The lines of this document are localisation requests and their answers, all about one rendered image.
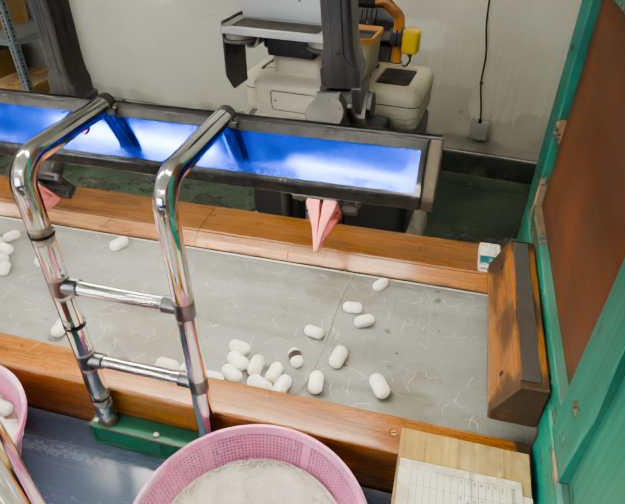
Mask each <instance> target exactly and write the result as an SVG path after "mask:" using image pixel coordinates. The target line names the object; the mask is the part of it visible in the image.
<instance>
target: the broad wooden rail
mask: <svg viewBox="0 0 625 504"><path fill-rule="evenodd" d="M178 208H179V214H180V220H181V226H182V231H183V237H184V243H185V246H188V247H194V248H201V249H207V250H213V251H219V252H226V253H232V254H238V255H244V256H250V257H257V258H263V259H269V260H275V261H282V262H288V263H294V264H300V265H306V266H313V267H319V268H325V269H331V270H338V271H344V272H350V273H356V274H362V275H369V276H375V277H381V278H387V279H394V280H400V281H406V282H412V283H418V284H425V285H431V286H437V287H443V288H450V289H456V290H462V291H468V292H474V293H481V294H487V295H488V275H487V272H483V271H478V249H479V245H480V244H476V243H469V242H462V241H455V240H448V239H441V238H434V237H427V236H420V235H413V234H406V233H399V232H392V231H385V230H378V229H371V228H364V227H357V226H350V225H343V224H336V225H335V227H334V228H333V229H332V231H331V232H330V233H329V235H328V236H327V238H326V240H325V242H324V244H323V246H322V248H321V250H320V252H319V253H315V252H314V251H313V235H312V225H311V221H310V220H308V219H301V218H294V217H287V216H280V215H273V214H266V213H259V212H252V211H245V210H238V209H231V208H224V207H217V206H210V205H203V204H196V203H189V202H182V201H178ZM47 213H48V216H49V219H50V222H51V224H52V225H58V226H64V227H70V228H76V229H82V230H89V231H95V232H101V233H107V234H114V235H120V236H126V237H132V238H138V239H145V240H151V241H157V242H159V238H158V234H157V229H156V224H155V219H154V214H153V207H152V197H147V196H140V195H133V194H126V193H119V192H112V191H105V190H98V189H91V188H84V187H77V186H76V190H75V193H73V196H72V199H66V198H60V201H59V202H58V203H57V204H55V205H54V206H53V207H52V208H51V209H49V210H48V211H47ZM0 216H2V217H8V218H14V219H20V220H22V217H21V215H20V212H19V209H18V207H17V204H16V202H15V199H14V196H13V194H12V191H11V188H10V184H9V180H8V177H7V176H0Z"/></svg>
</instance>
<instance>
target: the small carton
mask: <svg viewBox="0 0 625 504"><path fill-rule="evenodd" d="M500 252H501V251H500V245H497V244H490V243H483V242H480V245H479V249H478V271H483V272H487V270H488V266H489V264H490V263H491V262H492V260H493V259H494V258H495V257H496V256H497V255H498V254H499V253H500Z"/></svg>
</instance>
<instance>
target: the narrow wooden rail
mask: <svg viewBox="0 0 625 504"><path fill-rule="evenodd" d="M0 365H1V366H3V367H5V368H6V369H8V370H9V371H10V372H12V373H13V374H14V375H15V376H16V377H17V379H18V380H19V382H20V383H21V385H22V387H23V389H24V391H25V394H26V398H27V406H28V407H32V408H36V409H41V410H45V411H49V412H53V413H57V414H61V415H66V416H70V417H74V418H78V419H82V420H86V421H91V420H92V419H93V417H94V416H95V414H96V411H95V409H94V406H93V403H92V401H91V400H90V399H91V398H90V397H89V393H88V390H87V388H86V385H85V382H84V380H83V377H82V374H81V372H80V369H79V367H78V364H77V361H76V359H75V356H74V353H73V351H72V348H70V347H65V346H60V345H56V344H51V343H46V342H41V341H37V340H32V339H27V338H23V337H18V336H13V335H8V334H4V333H0ZM102 372H103V375H104V378H105V381H106V384H107V387H109V388H110V390H109V389H108V390H109V392H110V391H111V398H112V401H113V404H114V407H115V410H116V412H117V413H121V414H126V415H130V416H134V417H138V418H143V419H147V420H151V421H155V422H160V423H164V424H168V425H173V426H177V427H181V428H185V429H190V430H194V431H198V427H197V422H196V417H195V412H194V407H193V402H192V398H191V393H190V389H189V388H184V387H180V386H177V384H174V383H170V382H165V381H160V380H156V379H151V378H146V377H142V376H137V375H133V374H128V373H123V372H119V371H114V370H110V369H105V368H104V369H102ZM208 382H209V387H210V393H211V399H212V405H213V410H214V416H215V422H216V428H217V431H218V430H221V429H225V428H229V427H234V426H240V425H250V424H265V425H275V426H281V427H285V428H289V429H293V430H296V431H299V432H301V433H304V434H306V435H308V436H310V437H312V438H314V439H316V440H317V441H319V442H321V443H322V444H324V445H325V446H326V447H328V448H329V449H330V450H331V451H333V452H334V453H335V454H336V455H337V456H338V457H339V458H340V459H341V460H342V461H343V462H344V463H345V464H346V466H347V467H348V468H349V469H350V471H351V472H352V474H353V475H354V477H355V478H356V480H357V482H358V483H359V485H360V486H361V487H365V488H369V489H373V490H378V491H382V492H386V493H390V494H392V492H393V485H394V479H395V472H396V465H397V458H398V452H399V445H400V438H401V431H402V428H407V429H412V430H417V431H421V432H426V433H431V434H435V435H440V436H445V437H449V438H454V439H458V440H463V441H468V442H472V443H477V444H482V445H486V446H491V447H496V448H500V449H505V450H510V451H514V452H519V453H524V454H528V455H529V459H530V473H531V488H532V485H533V469H532V455H531V446H530V445H529V444H524V443H520V442H515V441H510V440H505V439H501V438H496V437H491V436H486V435H482V434H477V433H472V432H468V431H463V430H458V429H453V428H449V427H444V426H439V425H434V424H430V423H425V422H420V421H415V420H411V419H406V418H401V417H396V416H392V415H387V414H382V413H378V412H373V411H368V410H363V409H359V408H354V407H349V406H344V405H340V404H335V403H330V402H325V401H321V400H316V399H311V398H307V397H302V396H297V395H292V394H288V393H283V392H278V391H273V390H269V389H264V388H259V387H254V386H250V385H245V384H240V383H236V382H231V381H226V380H221V379H217V378H212V377H208ZM198 432H199V431H198Z"/></svg>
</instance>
